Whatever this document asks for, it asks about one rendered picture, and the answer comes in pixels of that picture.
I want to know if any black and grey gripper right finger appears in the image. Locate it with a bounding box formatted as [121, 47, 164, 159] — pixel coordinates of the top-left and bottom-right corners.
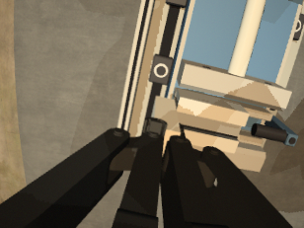
[160, 98, 293, 228]

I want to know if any beige slotted block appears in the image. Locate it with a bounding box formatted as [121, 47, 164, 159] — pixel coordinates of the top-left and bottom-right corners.
[175, 88, 249, 154]

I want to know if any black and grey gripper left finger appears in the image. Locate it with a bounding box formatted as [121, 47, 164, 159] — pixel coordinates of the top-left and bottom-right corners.
[0, 96, 168, 228]

